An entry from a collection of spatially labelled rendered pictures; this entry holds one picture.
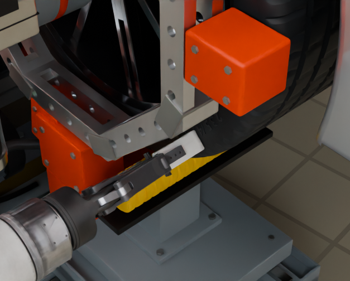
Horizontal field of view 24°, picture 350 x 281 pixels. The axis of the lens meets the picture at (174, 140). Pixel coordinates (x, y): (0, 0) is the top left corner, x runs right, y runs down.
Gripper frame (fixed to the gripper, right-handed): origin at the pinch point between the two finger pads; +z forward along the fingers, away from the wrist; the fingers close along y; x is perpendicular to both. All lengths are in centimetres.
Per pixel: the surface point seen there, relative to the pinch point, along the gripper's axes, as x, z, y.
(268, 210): -29, 49, -61
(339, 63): 2.3, 4.7, 30.3
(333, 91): -0.3, 4.8, 27.4
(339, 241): -41, 54, -49
